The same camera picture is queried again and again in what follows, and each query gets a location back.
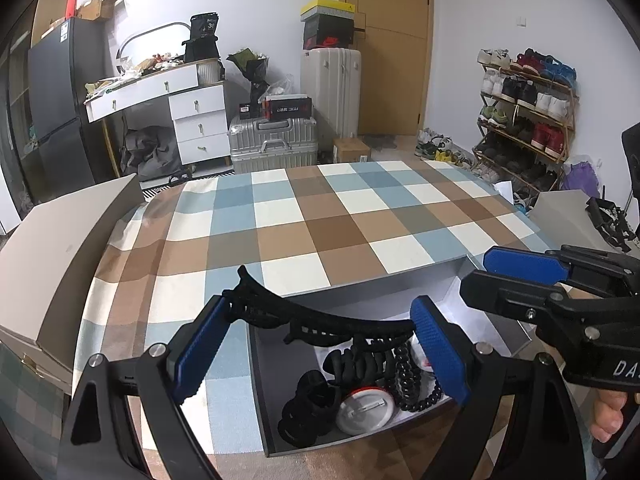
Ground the black shoe box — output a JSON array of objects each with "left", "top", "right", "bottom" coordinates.
[{"left": 302, "top": 14, "right": 357, "bottom": 50}]

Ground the yellow grey shoe box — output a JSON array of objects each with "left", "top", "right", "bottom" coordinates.
[{"left": 300, "top": 0, "right": 357, "bottom": 22}]

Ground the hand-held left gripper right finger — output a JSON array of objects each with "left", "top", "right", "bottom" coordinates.
[{"left": 410, "top": 295, "right": 586, "bottom": 480}]

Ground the shoe rack with shoes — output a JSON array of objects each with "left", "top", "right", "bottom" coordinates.
[{"left": 474, "top": 48, "right": 578, "bottom": 196}]

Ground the black red flat box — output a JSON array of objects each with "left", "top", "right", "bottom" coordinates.
[{"left": 261, "top": 94, "right": 314, "bottom": 120}]

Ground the large black hair claw clip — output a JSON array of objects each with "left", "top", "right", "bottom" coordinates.
[{"left": 222, "top": 265, "right": 418, "bottom": 349}]

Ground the small brown cardboard box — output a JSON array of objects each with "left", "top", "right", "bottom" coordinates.
[{"left": 332, "top": 137, "right": 372, "bottom": 164}]

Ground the black chair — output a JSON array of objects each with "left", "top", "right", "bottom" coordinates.
[{"left": 621, "top": 127, "right": 640, "bottom": 213}]

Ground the dark door mat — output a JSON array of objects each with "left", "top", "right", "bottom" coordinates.
[{"left": 362, "top": 133, "right": 401, "bottom": 154}]

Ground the striped floor rug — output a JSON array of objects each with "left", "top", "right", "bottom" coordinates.
[{"left": 144, "top": 170, "right": 237, "bottom": 197}]

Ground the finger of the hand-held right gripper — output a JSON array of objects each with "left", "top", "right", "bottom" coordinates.
[
  {"left": 459, "top": 269, "right": 602, "bottom": 342},
  {"left": 482, "top": 244, "right": 637, "bottom": 290}
]

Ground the round pin badge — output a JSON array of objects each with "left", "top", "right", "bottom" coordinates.
[{"left": 336, "top": 388, "right": 397, "bottom": 437}]

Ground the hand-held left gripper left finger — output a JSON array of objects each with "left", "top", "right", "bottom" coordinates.
[{"left": 57, "top": 294, "right": 232, "bottom": 480}]

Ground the white green sneaker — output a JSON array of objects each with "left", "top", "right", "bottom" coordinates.
[{"left": 414, "top": 128, "right": 447, "bottom": 159}]

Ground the dark wrapped bouquet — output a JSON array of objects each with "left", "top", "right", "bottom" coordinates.
[{"left": 226, "top": 47, "right": 271, "bottom": 104}]

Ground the wooden shoe rack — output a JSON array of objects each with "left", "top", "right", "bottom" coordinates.
[{"left": 472, "top": 49, "right": 582, "bottom": 202}]

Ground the small red white badge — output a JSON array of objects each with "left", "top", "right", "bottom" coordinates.
[{"left": 409, "top": 336, "right": 432, "bottom": 372}]

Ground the white ribbed bin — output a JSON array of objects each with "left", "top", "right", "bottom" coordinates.
[{"left": 196, "top": 58, "right": 225, "bottom": 85}]

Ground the grey cardboard box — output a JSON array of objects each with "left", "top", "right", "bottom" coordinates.
[{"left": 247, "top": 254, "right": 534, "bottom": 459}]

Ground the white drawer desk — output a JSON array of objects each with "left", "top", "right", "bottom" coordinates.
[{"left": 83, "top": 62, "right": 232, "bottom": 167}]

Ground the silver suitcase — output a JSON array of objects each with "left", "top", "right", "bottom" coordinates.
[{"left": 228, "top": 115, "right": 320, "bottom": 176}]

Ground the clear plastic bag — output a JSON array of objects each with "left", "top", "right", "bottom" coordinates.
[{"left": 267, "top": 74, "right": 296, "bottom": 99}]

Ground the white suitcase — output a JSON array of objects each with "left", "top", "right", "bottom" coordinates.
[{"left": 299, "top": 47, "right": 362, "bottom": 139}]

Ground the black metal device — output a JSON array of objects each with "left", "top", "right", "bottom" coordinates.
[{"left": 584, "top": 197, "right": 639, "bottom": 254}]

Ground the grey bag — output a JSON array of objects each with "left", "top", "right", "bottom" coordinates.
[{"left": 119, "top": 127, "right": 182, "bottom": 182}]

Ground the black bag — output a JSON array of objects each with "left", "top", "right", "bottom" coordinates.
[{"left": 181, "top": 11, "right": 222, "bottom": 62}]

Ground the yellow green sneaker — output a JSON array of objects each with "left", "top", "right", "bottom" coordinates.
[{"left": 434, "top": 147, "right": 474, "bottom": 167}]

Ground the wooden door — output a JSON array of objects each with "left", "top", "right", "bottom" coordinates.
[{"left": 338, "top": 0, "right": 435, "bottom": 137}]

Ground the oval mirror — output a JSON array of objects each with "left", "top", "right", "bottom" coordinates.
[{"left": 114, "top": 22, "right": 191, "bottom": 74}]

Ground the dark grey fridge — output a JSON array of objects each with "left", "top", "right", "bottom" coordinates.
[{"left": 26, "top": 16, "right": 122, "bottom": 189}]

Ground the glass door cabinet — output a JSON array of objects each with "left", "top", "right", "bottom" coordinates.
[{"left": 0, "top": 30, "right": 37, "bottom": 223}]

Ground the person's right hand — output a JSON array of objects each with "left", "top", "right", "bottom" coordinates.
[{"left": 589, "top": 390, "right": 631, "bottom": 444}]

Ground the open cardboard box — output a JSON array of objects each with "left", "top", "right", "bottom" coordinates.
[{"left": 75, "top": 0, "right": 124, "bottom": 22}]

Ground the purple plastic bag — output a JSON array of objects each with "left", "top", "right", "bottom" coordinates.
[{"left": 562, "top": 159, "right": 601, "bottom": 199}]

